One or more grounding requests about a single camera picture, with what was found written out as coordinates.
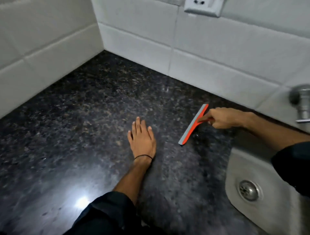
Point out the person's right hand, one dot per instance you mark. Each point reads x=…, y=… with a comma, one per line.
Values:
x=227, y=118

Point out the person's left hand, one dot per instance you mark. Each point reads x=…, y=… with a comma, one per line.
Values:
x=143, y=141

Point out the orange squeegee with grey blade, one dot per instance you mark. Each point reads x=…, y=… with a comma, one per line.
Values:
x=191, y=126

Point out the chrome wall faucet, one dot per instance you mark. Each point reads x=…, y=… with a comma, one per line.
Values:
x=302, y=101

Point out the person's left forearm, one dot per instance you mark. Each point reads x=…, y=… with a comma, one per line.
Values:
x=133, y=181

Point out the person's right forearm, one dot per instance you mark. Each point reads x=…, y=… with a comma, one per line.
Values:
x=273, y=135

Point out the person's left dark sleeve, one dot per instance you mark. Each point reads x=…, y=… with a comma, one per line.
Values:
x=109, y=215

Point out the person's dark sleeve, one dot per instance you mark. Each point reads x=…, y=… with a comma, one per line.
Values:
x=295, y=167
x=109, y=215

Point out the person's right dark sleeve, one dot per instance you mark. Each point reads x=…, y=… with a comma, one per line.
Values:
x=295, y=167

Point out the black wrist band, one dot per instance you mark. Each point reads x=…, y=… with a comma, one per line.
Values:
x=143, y=155

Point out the stainless steel sink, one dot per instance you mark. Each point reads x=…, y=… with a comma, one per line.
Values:
x=271, y=218

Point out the white wall socket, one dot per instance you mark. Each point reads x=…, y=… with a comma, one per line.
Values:
x=203, y=7

